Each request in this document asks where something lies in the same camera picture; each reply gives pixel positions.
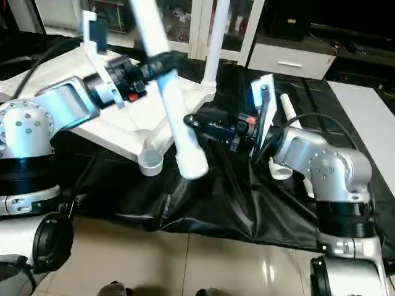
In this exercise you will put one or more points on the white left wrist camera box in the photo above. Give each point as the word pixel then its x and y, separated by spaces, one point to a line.
pixel 94 34

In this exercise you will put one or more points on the black plastic work mat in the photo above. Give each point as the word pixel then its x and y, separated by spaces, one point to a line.
pixel 203 203

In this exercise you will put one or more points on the white low drawer unit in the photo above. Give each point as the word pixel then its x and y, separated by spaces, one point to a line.
pixel 290 61

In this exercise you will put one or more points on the white side table board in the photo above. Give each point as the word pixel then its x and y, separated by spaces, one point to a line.
pixel 367 123

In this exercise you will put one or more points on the black box with yellow label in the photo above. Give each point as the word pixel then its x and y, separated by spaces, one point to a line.
pixel 287 18

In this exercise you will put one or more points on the white glass door cabinet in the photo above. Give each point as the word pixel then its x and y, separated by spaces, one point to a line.
pixel 185 24

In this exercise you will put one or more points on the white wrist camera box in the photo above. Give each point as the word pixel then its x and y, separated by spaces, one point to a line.
pixel 264 117
pixel 94 34

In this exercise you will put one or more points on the white plastic children's table top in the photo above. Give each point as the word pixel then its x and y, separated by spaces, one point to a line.
pixel 117 126

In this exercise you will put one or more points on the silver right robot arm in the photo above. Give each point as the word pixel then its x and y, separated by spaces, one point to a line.
pixel 321 163

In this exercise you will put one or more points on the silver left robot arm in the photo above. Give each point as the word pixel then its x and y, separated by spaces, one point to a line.
pixel 55 111

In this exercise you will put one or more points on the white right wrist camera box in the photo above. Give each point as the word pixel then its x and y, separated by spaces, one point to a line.
pixel 264 117

